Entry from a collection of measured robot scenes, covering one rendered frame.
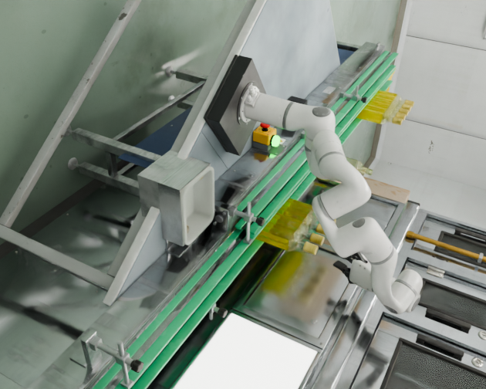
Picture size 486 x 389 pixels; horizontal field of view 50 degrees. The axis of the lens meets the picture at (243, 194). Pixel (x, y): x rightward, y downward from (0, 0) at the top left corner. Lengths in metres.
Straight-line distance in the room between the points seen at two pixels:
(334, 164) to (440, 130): 6.58
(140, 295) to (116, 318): 0.10
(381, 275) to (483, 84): 6.27
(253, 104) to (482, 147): 6.51
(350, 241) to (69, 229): 1.20
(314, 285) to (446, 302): 0.48
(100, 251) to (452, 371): 1.31
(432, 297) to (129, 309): 1.08
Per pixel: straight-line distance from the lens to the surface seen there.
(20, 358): 1.83
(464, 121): 7.94
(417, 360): 1.84
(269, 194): 1.86
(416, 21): 7.61
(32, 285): 2.03
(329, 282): 1.93
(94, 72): 2.09
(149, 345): 1.52
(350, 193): 1.49
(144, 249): 1.64
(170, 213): 1.61
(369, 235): 1.49
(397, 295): 1.64
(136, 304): 1.59
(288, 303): 1.84
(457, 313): 2.02
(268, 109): 1.74
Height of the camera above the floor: 1.57
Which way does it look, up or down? 22 degrees down
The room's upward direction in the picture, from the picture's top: 109 degrees clockwise
